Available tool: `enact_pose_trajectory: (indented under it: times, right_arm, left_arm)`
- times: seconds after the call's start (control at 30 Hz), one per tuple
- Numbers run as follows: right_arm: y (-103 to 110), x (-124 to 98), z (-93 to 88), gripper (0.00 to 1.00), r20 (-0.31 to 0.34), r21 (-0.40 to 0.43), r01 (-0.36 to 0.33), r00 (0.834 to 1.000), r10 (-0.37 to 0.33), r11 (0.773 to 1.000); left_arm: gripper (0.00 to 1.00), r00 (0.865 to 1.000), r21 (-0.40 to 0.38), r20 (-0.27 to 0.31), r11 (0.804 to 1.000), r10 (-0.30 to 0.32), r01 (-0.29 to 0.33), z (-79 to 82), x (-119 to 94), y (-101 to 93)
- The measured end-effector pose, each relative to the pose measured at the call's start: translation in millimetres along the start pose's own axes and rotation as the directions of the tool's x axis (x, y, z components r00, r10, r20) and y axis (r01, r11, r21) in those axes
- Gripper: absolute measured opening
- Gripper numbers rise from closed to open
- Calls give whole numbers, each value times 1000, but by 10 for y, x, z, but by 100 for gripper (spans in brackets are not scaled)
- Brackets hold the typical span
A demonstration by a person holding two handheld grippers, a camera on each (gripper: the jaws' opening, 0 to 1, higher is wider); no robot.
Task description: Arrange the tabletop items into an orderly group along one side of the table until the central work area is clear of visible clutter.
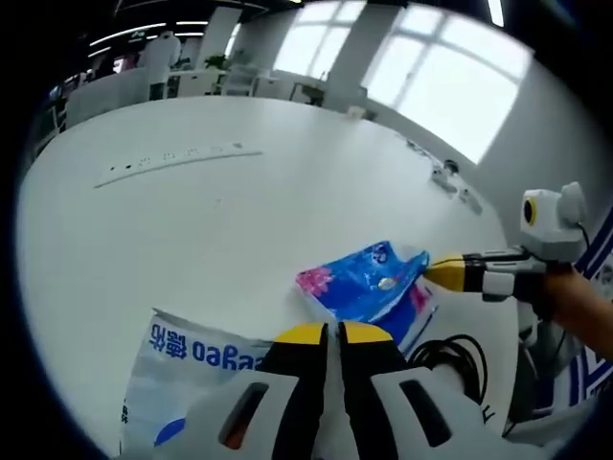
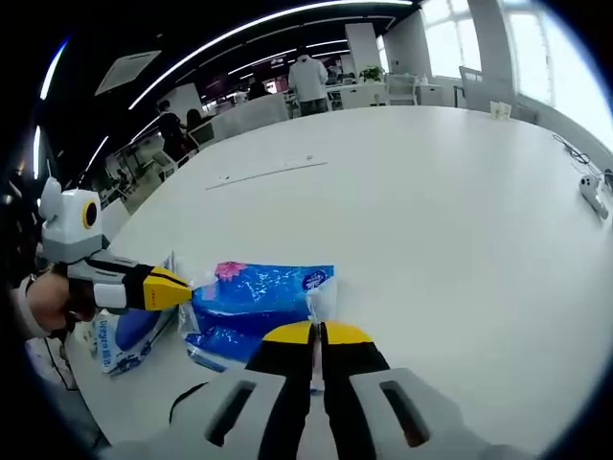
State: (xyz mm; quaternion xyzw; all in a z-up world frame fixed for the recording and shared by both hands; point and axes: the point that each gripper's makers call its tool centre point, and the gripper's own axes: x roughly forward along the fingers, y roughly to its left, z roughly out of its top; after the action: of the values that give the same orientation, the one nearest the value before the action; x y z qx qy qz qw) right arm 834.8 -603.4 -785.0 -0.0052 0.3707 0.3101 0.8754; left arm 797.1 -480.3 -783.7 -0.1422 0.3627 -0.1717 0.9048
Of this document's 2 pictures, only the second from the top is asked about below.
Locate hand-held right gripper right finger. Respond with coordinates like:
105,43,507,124
320,321,485,460

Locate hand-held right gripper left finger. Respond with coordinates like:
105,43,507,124
143,321,318,460

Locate blue tissue packet pink flower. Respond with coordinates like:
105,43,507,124
189,260,340,334

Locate person's left hand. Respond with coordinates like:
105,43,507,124
29,271,96,336

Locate white wristband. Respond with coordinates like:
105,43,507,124
11,274,42,340

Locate ceiling air conditioner vent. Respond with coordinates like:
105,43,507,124
93,49,163,98

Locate white partition panel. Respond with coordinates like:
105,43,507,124
210,98,291,140

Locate curved ceiling light strip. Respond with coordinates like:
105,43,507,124
127,0,416,112

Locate white handheld device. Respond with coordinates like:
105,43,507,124
578,173,611,221

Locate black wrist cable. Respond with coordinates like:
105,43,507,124
41,333,74,390

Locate thin dark table cable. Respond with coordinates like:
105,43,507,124
552,134,613,176

